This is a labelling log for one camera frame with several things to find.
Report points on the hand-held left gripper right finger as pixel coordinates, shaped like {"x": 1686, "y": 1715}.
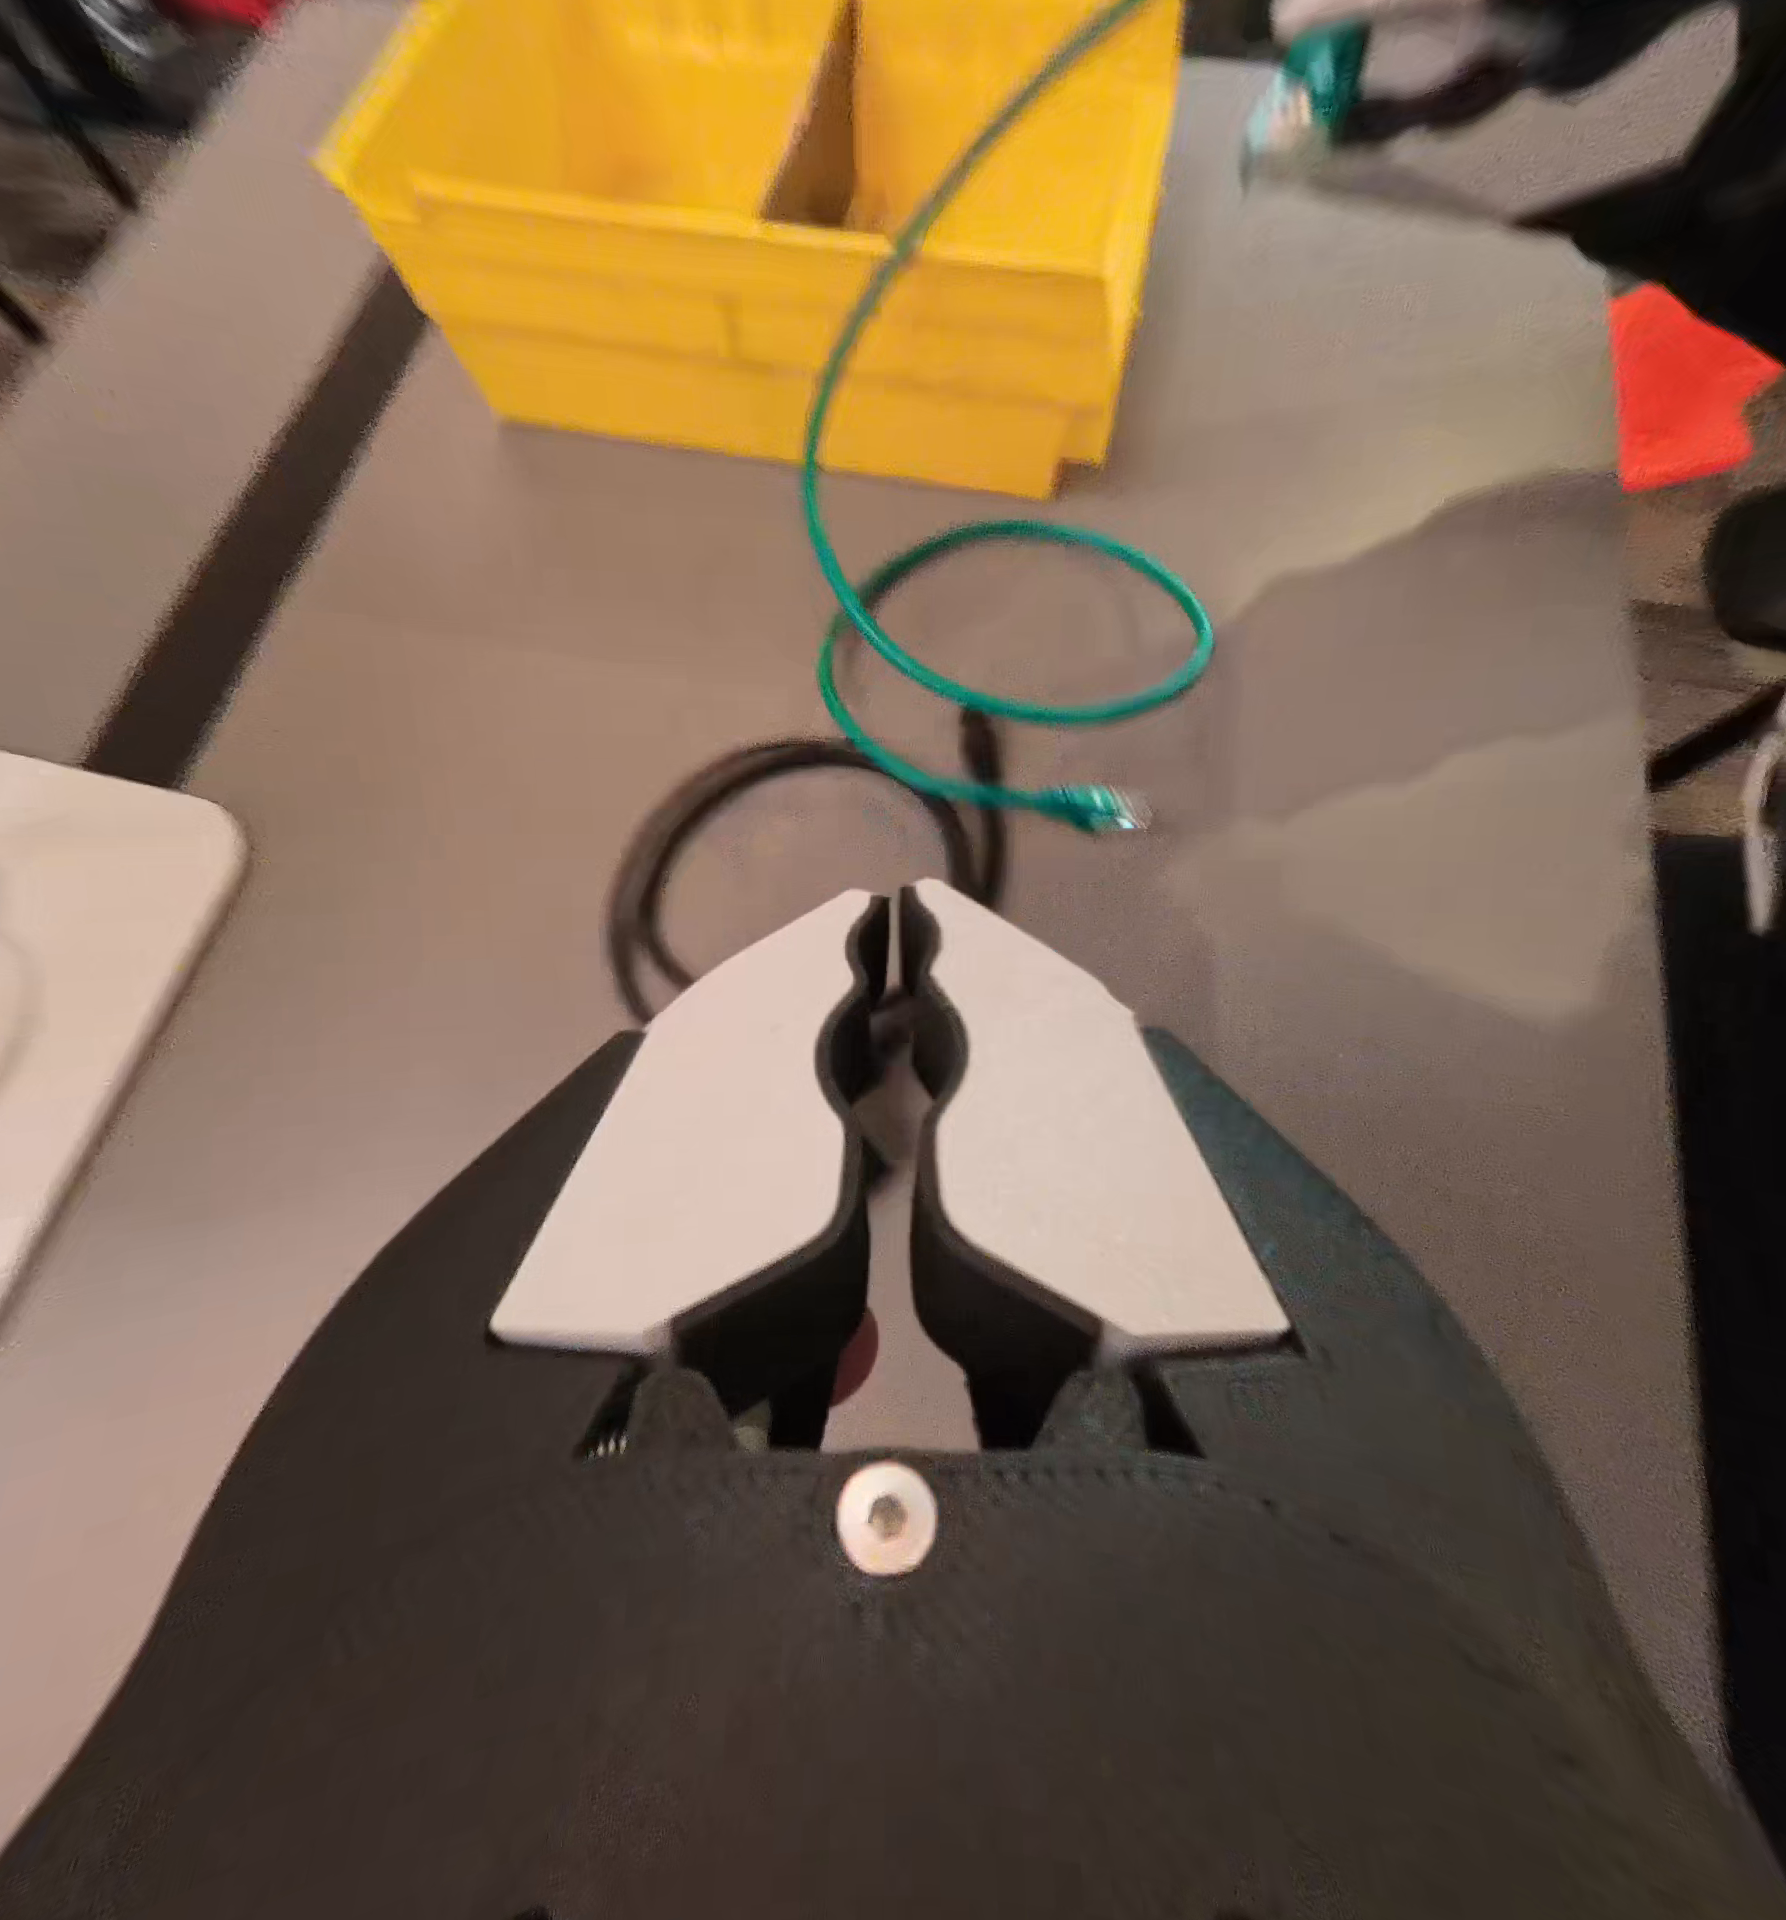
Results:
{"x": 1104, "y": 1187}

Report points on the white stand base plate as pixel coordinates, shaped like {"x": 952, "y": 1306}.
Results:
{"x": 82, "y": 976}

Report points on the black metal stand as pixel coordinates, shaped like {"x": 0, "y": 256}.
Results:
{"x": 110, "y": 173}

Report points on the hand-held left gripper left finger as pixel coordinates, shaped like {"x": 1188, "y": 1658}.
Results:
{"x": 684, "y": 1187}

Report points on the person's right forearm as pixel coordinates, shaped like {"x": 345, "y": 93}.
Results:
{"x": 1764, "y": 197}

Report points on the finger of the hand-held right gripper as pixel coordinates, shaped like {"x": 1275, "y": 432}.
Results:
{"x": 1343, "y": 16}

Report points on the yellow plastic bin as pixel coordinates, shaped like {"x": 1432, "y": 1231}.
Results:
{"x": 608, "y": 302}

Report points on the red orange cloth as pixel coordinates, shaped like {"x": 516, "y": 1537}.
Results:
{"x": 1681, "y": 389}

